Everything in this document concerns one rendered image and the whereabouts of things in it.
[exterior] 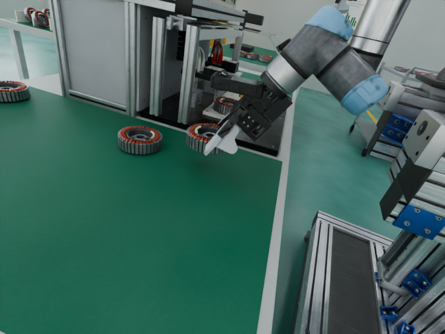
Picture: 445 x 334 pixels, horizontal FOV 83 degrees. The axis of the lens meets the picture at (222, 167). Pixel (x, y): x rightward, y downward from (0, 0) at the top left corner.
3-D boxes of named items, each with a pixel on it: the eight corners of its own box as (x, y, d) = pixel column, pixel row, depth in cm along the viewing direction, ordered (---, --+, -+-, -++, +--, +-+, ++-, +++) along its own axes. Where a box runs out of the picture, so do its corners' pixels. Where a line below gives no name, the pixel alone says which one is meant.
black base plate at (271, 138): (287, 105, 132) (288, 101, 130) (276, 157, 78) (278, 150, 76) (203, 83, 138) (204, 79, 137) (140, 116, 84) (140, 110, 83)
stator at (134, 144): (116, 155, 61) (116, 142, 60) (119, 135, 70) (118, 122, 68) (163, 156, 65) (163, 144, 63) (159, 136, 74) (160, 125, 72)
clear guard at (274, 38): (287, 55, 90) (293, 37, 87) (283, 63, 70) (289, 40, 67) (202, 36, 95) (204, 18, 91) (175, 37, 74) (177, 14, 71)
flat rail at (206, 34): (240, 36, 122) (242, 29, 120) (194, 41, 69) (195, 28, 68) (238, 36, 122) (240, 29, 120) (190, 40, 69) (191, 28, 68)
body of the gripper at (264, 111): (252, 144, 55) (295, 105, 49) (223, 118, 53) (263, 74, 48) (253, 131, 62) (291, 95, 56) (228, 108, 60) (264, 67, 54)
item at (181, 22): (190, 30, 78) (191, 16, 76) (182, 30, 73) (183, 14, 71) (177, 28, 79) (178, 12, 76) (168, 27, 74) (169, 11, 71)
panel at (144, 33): (204, 79, 138) (214, 16, 123) (139, 111, 82) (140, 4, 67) (202, 78, 138) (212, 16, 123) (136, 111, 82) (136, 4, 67)
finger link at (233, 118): (224, 138, 51) (250, 106, 52) (218, 134, 51) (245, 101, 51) (219, 138, 56) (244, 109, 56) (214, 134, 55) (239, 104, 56)
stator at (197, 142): (234, 139, 66) (236, 126, 64) (228, 159, 56) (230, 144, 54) (193, 132, 66) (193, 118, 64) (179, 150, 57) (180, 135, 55)
